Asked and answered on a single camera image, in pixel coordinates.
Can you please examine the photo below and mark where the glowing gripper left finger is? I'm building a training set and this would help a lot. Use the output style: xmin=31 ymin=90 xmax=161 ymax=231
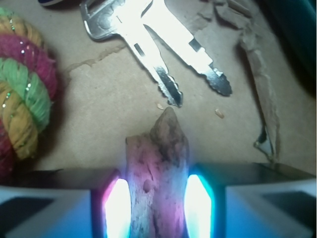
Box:
xmin=0 ymin=168 xmax=131 ymax=238

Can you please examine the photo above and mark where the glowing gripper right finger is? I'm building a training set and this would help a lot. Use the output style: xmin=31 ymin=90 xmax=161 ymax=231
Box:
xmin=184 ymin=163 xmax=317 ymax=238

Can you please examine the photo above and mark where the brown paper bag bin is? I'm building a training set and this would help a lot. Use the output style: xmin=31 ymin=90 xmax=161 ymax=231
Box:
xmin=0 ymin=0 xmax=317 ymax=174

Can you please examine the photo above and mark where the upper silver key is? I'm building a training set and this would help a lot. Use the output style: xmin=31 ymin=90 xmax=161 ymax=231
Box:
xmin=142 ymin=0 xmax=232 ymax=96

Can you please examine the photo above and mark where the multicolour rope ring toy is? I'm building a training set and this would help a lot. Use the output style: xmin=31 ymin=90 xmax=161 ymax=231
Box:
xmin=0 ymin=7 xmax=57 ymax=183

